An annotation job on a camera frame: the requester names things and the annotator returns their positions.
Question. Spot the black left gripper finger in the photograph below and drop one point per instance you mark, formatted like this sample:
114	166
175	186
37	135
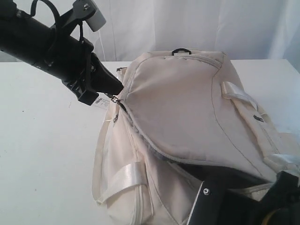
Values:
102	80

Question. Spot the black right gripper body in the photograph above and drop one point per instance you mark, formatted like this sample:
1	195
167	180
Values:
281	204

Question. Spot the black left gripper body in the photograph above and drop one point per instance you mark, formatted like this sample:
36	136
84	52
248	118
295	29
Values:
71	64

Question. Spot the metal zipper pull with ring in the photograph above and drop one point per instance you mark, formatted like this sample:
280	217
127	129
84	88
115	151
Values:
113	98

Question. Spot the cream duffel bag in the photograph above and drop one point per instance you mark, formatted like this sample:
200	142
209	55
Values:
182	116

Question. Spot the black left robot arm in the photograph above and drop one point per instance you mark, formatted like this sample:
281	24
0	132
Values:
54	51

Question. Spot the white paper price tag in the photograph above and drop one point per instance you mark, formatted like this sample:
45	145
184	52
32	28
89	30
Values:
102	103

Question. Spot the white backdrop curtain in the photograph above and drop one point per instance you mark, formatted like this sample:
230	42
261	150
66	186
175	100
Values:
243	29

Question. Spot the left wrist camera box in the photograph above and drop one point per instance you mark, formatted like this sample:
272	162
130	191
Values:
82	10

